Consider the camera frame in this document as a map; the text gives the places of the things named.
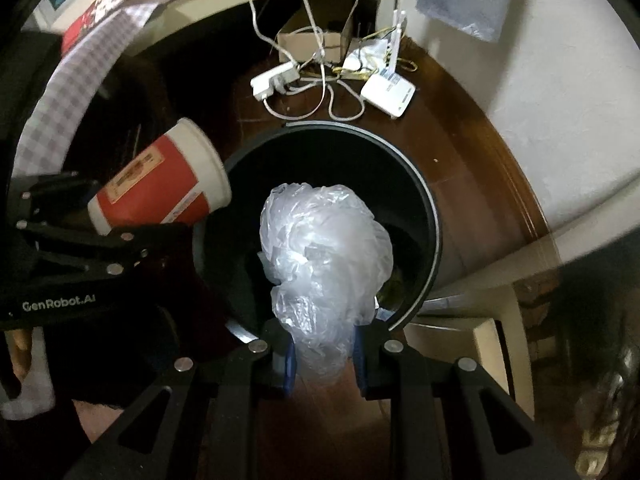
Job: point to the red floral bed cover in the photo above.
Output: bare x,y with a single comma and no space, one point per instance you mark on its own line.
100,7

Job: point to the red paper cup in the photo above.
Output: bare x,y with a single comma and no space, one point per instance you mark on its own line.
160,180

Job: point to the white router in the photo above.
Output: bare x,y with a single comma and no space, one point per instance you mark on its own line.
387,92

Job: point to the crumpled white bag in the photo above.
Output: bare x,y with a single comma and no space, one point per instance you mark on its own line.
367,55

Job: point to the black trash bin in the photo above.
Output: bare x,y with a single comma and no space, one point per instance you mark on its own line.
350,160

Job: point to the white power strip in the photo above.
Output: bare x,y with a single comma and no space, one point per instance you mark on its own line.
274,80

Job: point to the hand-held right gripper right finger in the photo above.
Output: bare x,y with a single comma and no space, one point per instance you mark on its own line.
359,360

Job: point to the white cloth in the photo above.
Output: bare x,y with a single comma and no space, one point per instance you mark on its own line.
30,400

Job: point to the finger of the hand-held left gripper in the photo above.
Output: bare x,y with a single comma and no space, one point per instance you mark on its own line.
55,192
100,249

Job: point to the clear plastic bag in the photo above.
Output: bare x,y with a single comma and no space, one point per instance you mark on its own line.
325,260

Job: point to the cardboard box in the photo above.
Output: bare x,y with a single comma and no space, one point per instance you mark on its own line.
310,42

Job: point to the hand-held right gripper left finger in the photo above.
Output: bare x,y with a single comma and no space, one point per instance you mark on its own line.
289,365

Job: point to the pink checkered tablecloth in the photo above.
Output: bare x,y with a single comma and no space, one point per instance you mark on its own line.
65,90

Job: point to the cream stool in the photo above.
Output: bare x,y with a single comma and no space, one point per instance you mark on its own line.
480,340

